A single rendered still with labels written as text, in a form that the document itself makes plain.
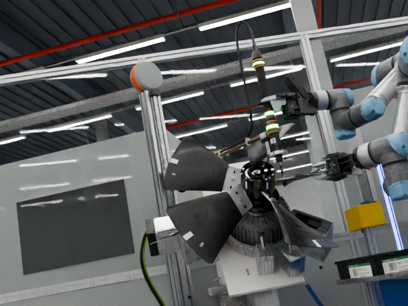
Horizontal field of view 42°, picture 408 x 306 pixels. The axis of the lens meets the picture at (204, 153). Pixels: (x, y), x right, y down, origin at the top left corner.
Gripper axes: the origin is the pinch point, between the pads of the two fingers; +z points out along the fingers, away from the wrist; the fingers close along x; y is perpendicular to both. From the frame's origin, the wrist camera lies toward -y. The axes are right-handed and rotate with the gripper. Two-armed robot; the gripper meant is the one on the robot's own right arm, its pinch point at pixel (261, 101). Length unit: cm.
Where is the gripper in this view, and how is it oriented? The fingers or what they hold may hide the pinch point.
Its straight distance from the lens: 196.6
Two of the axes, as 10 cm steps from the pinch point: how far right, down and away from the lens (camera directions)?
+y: 1.8, 9.6, -2.3
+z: -9.6, 1.2, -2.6
